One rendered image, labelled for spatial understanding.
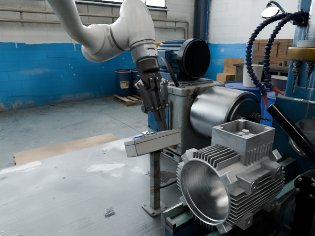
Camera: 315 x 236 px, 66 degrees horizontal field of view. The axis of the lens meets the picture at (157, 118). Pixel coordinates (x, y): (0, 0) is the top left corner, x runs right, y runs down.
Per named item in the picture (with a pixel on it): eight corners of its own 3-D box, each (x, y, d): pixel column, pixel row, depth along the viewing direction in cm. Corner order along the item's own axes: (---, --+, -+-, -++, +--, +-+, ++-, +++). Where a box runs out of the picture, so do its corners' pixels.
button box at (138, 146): (169, 144, 86) (165, 129, 86) (182, 143, 80) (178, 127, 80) (126, 157, 76) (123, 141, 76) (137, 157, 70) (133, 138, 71)
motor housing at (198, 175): (221, 181, 79) (227, 126, 73) (280, 213, 64) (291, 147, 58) (174, 205, 67) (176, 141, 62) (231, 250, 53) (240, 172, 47)
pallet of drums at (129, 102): (154, 94, 664) (154, 66, 642) (171, 100, 599) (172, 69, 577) (113, 99, 604) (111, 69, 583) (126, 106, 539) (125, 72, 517)
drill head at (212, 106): (204, 125, 134) (206, 79, 127) (266, 146, 106) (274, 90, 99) (168, 134, 120) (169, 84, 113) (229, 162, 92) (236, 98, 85)
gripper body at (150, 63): (141, 58, 77) (148, 86, 76) (162, 57, 81) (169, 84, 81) (130, 66, 83) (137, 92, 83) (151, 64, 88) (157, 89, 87)
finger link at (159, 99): (148, 79, 84) (152, 79, 85) (157, 111, 84) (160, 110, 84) (154, 76, 81) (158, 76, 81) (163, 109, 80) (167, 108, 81)
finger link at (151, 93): (153, 76, 80) (149, 77, 79) (160, 109, 79) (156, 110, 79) (146, 80, 83) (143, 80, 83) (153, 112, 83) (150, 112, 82)
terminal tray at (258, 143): (237, 142, 71) (240, 118, 69) (273, 155, 63) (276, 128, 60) (209, 152, 64) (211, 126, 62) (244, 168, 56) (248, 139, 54)
